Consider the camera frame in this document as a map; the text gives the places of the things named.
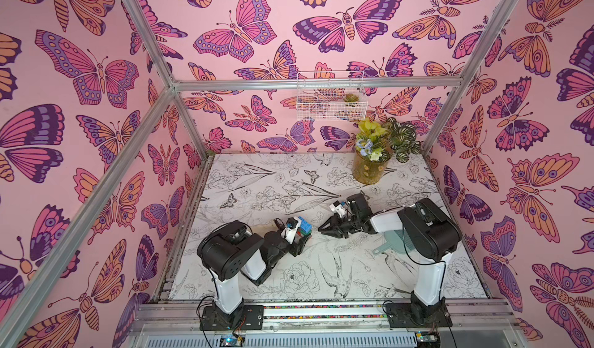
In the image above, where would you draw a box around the blue long lego brick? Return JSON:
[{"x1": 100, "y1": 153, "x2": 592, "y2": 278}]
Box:
[{"x1": 298, "y1": 217, "x2": 312, "y2": 232}]

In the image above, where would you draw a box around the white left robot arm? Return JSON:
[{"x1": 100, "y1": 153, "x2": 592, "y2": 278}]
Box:
[{"x1": 196, "y1": 217, "x2": 312, "y2": 333}]

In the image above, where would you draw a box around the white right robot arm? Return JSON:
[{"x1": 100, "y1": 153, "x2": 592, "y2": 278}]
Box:
[{"x1": 319, "y1": 193, "x2": 462, "y2": 328}]

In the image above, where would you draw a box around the mint green plastic paddle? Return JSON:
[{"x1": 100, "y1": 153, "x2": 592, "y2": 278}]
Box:
[{"x1": 372, "y1": 230, "x2": 415, "y2": 255}]

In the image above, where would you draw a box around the yellow vase with plants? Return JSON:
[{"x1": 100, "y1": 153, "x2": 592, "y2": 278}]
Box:
[{"x1": 352, "y1": 118, "x2": 421, "y2": 185}]

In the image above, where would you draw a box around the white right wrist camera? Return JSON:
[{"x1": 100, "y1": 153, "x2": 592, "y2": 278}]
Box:
[{"x1": 329, "y1": 201, "x2": 348, "y2": 218}]

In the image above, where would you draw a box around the white wire basket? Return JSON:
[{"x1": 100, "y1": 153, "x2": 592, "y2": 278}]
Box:
[{"x1": 295, "y1": 77, "x2": 368, "y2": 122}]

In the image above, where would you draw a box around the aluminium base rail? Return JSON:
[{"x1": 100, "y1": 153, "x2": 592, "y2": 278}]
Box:
[{"x1": 125, "y1": 299, "x2": 529, "y2": 347}]

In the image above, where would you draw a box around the aluminium cage frame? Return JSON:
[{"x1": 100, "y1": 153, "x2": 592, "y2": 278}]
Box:
[{"x1": 1, "y1": 0, "x2": 500, "y2": 347}]

